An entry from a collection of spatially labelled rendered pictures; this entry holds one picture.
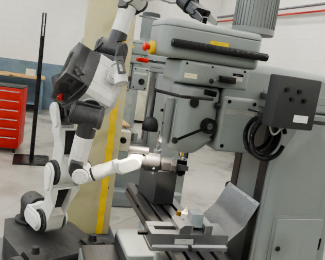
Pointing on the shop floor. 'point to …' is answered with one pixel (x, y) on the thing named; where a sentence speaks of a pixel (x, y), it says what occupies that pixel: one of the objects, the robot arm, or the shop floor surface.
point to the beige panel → (112, 126)
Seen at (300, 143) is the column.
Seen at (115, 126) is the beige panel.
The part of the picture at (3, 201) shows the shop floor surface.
